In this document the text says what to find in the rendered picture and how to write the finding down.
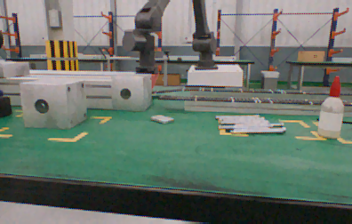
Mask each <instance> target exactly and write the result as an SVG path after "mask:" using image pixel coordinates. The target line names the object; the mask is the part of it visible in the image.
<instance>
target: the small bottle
mask: <svg viewBox="0 0 352 224"><path fill-rule="evenodd" d="M339 96H340V80H339V77H338V76H336V77H335V78H334V80H333V83H332V85H331V89H330V92H329V98H327V99H326V100H325V101H324V103H323V104H322V105H321V113H320V117H319V126H318V131H317V134H318V135H319V137H323V138H326V139H338V138H339V136H340V130H341V123H342V119H343V110H344V105H343V103H342V101H341V99H339Z"/></svg>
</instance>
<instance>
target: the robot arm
mask: <svg viewBox="0 0 352 224"><path fill-rule="evenodd" d="M170 1H171V0H148V2H147V3H145V4H144V6H143V7H142V8H140V9H139V11H138V12H137V13H136V15H135V16H134V27H135V29H127V30H125V31H124V36H123V41H122V44H123V48H124V49H125V50H126V51H128V52H139V58H140V65H139V66H138V67H135V71H136V73H134V74H151V75H152V89H153V87H154V84H155V83H156V80H157V78H158V75H159V71H158V66H156V54H155V52H152V51H154V50H155V37H154V36H152V35H150V34H146V33H159V28H160V23H161V22H162V20H161V19H162V17H163V16H164V10H165V9H166V6H168V3H170ZM192 5H193V10H194V18H195V24H196V32H194V33H193V34H192V37H193V40H192V48H193V50H194V52H200V53H199V60H198V66H194V70H213V69H218V66H216V65H214V59H213V52H214V51H215V50H216V37H215V36H214V34H213V32H210V29H209V27H208V22H207V17H206V6H205V0H192ZM145 71H146V73H145Z"/></svg>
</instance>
